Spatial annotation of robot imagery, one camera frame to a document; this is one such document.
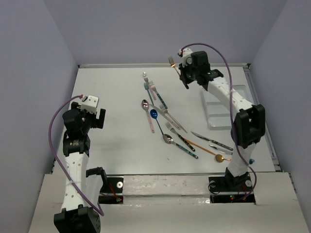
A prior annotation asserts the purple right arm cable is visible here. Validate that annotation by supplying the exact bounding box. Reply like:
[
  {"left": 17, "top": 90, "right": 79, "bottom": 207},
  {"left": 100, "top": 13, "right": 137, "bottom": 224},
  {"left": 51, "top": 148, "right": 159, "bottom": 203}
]
[{"left": 178, "top": 43, "right": 258, "bottom": 201}]

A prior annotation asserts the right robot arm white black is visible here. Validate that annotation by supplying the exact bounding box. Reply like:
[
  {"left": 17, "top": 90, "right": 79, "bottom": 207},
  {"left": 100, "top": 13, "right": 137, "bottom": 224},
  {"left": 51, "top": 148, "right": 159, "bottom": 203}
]
[{"left": 178, "top": 48, "right": 265, "bottom": 194}]

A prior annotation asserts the gold spoon orange handle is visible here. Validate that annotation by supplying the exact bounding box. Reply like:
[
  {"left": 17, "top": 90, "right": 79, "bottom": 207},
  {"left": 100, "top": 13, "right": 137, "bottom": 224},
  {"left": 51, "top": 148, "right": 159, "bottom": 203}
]
[{"left": 185, "top": 139, "right": 216, "bottom": 156}]

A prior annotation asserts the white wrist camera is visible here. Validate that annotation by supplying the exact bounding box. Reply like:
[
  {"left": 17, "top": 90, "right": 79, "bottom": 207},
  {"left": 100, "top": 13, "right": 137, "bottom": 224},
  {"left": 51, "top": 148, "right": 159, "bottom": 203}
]
[
  {"left": 178, "top": 47, "right": 193, "bottom": 67},
  {"left": 81, "top": 95, "right": 99, "bottom": 115}
]

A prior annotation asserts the knife black speckled handle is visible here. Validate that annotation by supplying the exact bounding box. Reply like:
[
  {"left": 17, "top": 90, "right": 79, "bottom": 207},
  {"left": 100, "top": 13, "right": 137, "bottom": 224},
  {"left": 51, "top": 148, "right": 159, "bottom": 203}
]
[{"left": 191, "top": 131, "right": 233, "bottom": 151}]

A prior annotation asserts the blue spoon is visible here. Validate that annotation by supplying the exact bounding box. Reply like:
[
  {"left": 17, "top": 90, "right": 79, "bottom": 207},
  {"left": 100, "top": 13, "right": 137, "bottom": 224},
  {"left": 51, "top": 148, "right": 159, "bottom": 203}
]
[{"left": 150, "top": 109, "right": 164, "bottom": 135}]

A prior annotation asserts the silver spoon pink handle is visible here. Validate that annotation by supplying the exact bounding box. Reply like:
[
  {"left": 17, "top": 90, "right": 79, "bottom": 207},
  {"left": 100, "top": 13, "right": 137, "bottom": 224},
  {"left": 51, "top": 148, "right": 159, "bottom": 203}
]
[{"left": 141, "top": 99, "right": 155, "bottom": 133}]

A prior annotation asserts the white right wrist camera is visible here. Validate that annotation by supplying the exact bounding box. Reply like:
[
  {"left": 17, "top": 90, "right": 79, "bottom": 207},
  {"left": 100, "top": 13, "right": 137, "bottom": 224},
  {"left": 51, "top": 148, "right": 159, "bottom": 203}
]
[{"left": 178, "top": 47, "right": 193, "bottom": 67}]

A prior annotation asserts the silver spoon teal speckled handle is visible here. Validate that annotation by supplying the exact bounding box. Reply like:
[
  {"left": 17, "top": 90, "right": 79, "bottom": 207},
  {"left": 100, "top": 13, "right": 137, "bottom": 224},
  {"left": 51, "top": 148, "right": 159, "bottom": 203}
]
[{"left": 162, "top": 134, "right": 199, "bottom": 159}]

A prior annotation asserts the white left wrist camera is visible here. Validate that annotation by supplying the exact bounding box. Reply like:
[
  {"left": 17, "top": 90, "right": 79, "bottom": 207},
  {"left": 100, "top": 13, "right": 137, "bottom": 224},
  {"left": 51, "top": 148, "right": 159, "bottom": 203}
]
[{"left": 81, "top": 95, "right": 99, "bottom": 115}]

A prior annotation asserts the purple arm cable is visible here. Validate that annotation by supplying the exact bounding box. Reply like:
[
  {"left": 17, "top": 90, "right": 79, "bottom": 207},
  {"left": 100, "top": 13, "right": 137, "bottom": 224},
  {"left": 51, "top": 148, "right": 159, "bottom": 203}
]
[
  {"left": 178, "top": 43, "right": 258, "bottom": 201},
  {"left": 49, "top": 94, "right": 104, "bottom": 216}
]

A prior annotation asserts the silver fork teal speckled handle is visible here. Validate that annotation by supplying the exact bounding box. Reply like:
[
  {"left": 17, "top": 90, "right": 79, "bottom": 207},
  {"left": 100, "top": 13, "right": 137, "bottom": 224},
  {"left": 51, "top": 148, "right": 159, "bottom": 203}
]
[{"left": 149, "top": 81, "right": 168, "bottom": 109}]

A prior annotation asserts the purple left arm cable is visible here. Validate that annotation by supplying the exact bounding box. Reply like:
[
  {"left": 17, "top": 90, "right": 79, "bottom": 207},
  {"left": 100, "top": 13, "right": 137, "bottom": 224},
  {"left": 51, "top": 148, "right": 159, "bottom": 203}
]
[{"left": 49, "top": 94, "right": 104, "bottom": 216}]

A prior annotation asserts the silver fork black speckled handle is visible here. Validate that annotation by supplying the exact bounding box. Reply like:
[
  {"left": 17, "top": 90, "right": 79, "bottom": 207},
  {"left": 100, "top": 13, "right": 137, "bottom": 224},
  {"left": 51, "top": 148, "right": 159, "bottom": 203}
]
[{"left": 165, "top": 122, "right": 195, "bottom": 152}]

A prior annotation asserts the silver knife pink handle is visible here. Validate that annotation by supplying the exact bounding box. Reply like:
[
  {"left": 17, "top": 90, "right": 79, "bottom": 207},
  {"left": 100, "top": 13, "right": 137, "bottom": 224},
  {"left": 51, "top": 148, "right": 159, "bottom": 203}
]
[{"left": 150, "top": 104, "right": 187, "bottom": 133}]

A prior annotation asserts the silver fork slim handle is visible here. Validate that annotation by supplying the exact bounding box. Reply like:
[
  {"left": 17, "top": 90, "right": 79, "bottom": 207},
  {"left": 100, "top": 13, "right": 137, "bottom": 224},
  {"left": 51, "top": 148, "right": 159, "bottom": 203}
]
[{"left": 159, "top": 104, "right": 181, "bottom": 129}]

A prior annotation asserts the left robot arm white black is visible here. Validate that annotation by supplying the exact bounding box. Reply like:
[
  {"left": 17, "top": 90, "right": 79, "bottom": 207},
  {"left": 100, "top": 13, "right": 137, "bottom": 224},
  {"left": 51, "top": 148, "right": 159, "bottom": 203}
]
[{"left": 53, "top": 99, "right": 107, "bottom": 233}]

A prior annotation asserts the gold utensil teal handle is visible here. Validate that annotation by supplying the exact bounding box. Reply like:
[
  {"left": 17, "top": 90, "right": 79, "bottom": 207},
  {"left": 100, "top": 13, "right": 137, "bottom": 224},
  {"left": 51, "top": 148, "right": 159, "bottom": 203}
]
[{"left": 215, "top": 154, "right": 231, "bottom": 163}]

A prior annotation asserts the silver fork pink handle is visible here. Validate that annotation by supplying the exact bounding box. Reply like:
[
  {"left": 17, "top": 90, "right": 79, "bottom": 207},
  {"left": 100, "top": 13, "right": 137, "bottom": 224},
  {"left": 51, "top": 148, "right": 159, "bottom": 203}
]
[{"left": 142, "top": 72, "right": 156, "bottom": 100}]

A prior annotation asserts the small silver knife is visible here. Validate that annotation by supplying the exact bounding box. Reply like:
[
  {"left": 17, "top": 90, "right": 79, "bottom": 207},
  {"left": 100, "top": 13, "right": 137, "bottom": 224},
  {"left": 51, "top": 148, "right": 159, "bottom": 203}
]
[{"left": 209, "top": 145, "right": 233, "bottom": 155}]

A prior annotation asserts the gold fork green handle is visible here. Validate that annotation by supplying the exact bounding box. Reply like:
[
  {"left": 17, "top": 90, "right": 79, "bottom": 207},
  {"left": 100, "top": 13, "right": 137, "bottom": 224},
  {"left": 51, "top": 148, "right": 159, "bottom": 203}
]
[{"left": 168, "top": 56, "right": 181, "bottom": 77}]

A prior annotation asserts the white compartment tray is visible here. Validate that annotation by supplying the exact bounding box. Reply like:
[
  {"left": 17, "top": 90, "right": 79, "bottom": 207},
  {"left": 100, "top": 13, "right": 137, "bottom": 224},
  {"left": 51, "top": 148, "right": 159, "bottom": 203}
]
[{"left": 200, "top": 84, "right": 253, "bottom": 131}]

